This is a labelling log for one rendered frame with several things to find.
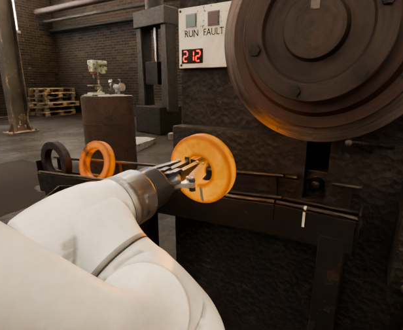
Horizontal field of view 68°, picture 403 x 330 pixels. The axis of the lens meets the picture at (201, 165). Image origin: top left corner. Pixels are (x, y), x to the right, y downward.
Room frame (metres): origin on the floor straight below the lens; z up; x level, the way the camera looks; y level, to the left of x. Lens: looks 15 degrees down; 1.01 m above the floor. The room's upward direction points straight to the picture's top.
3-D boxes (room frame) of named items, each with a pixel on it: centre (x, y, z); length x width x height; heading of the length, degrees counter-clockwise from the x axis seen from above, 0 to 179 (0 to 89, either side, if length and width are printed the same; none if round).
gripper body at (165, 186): (0.51, 0.08, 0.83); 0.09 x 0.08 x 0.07; 149
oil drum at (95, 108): (3.49, 1.08, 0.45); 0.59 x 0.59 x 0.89
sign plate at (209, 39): (0.98, -0.04, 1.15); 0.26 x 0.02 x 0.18; 59
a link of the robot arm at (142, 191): (0.45, 0.12, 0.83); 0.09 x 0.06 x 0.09; 59
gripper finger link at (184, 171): (0.56, 0.03, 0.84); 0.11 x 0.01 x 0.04; 147
